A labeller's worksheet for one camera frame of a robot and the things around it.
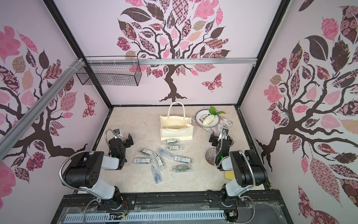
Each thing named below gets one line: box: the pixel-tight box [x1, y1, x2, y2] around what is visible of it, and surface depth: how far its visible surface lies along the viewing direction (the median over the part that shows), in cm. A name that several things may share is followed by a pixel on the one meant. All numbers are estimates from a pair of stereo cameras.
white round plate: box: [195, 108, 221, 128], surface depth 112 cm
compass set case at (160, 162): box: [154, 152, 168, 172], surface depth 87 cm
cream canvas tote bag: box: [159, 101, 194, 141], surface depth 97 cm
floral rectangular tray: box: [191, 115, 234, 135], surface depth 109 cm
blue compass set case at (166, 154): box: [158, 148, 175, 161], surface depth 92 cm
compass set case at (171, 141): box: [165, 138, 179, 144], surface depth 98 cm
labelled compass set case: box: [172, 155, 195, 165], surface depth 89 cm
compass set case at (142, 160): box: [132, 156, 153, 165], surface depth 89 cm
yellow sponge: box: [224, 170, 235, 181], surface depth 83 cm
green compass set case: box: [171, 164, 194, 174], surface depth 86 cm
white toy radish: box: [202, 106, 227, 126], surface depth 112 cm
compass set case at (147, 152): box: [138, 148, 156, 156], surface depth 93 cm
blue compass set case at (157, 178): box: [151, 164, 163, 185], surface depth 83 cm
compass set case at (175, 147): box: [165, 144, 186, 151], surface depth 95 cm
